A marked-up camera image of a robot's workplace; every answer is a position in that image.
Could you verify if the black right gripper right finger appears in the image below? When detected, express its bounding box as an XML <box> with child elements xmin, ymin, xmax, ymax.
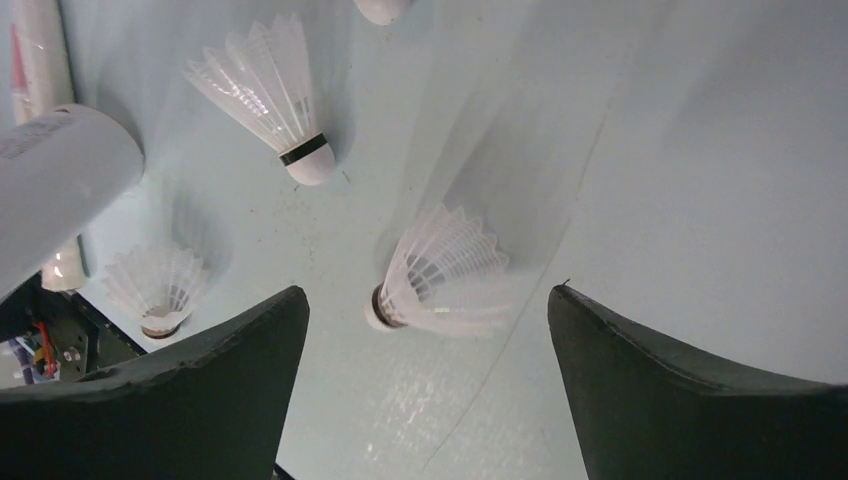
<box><xmin>547</xmin><ymin>284</ymin><xmax>847</xmax><ymax>479</ymax></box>

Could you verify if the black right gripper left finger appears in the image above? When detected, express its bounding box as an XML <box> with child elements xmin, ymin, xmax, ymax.
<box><xmin>1</xmin><ymin>286</ymin><xmax>310</xmax><ymax>479</ymax></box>

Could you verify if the white shuttlecock front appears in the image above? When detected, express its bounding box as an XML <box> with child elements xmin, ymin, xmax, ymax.
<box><xmin>102</xmin><ymin>241</ymin><xmax>210</xmax><ymax>340</ymax></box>

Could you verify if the white shuttlecock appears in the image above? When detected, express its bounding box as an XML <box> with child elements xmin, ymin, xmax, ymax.
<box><xmin>185</xmin><ymin>14</ymin><xmax>337</xmax><ymax>186</ymax></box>
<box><xmin>364</xmin><ymin>204</ymin><xmax>516</xmax><ymax>336</ymax></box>
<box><xmin>102</xmin><ymin>241</ymin><xmax>210</xmax><ymax>340</ymax></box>
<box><xmin>354</xmin><ymin>0</ymin><xmax>412</xmax><ymax>26</ymax></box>

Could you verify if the white shuttlecock tube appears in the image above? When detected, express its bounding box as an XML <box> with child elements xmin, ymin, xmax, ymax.
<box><xmin>1</xmin><ymin>104</ymin><xmax>144</xmax><ymax>296</ymax></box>

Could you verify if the white shuttlecock beside tube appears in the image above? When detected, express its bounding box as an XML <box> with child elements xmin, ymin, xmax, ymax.
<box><xmin>354</xmin><ymin>0</ymin><xmax>412</xmax><ymax>26</ymax></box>

